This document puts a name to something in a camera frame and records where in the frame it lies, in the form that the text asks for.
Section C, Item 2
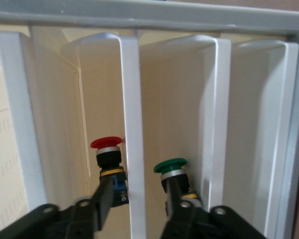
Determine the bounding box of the red mushroom push button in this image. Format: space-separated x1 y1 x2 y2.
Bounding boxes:
90 136 129 207

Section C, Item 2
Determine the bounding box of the white plastic drawer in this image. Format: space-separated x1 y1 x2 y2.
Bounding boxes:
29 32 147 239
0 28 49 239
139 34 232 212
229 39 299 239

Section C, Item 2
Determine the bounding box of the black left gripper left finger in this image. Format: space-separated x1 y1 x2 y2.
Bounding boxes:
0 175 115 239

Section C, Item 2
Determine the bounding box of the green mushroom push button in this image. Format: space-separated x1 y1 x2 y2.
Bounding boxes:
153 158 202 212

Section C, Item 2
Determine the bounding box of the white drawer cabinet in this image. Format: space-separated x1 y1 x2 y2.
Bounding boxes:
0 0 299 239

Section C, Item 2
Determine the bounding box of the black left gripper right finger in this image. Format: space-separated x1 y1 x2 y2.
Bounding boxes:
159 178 265 239

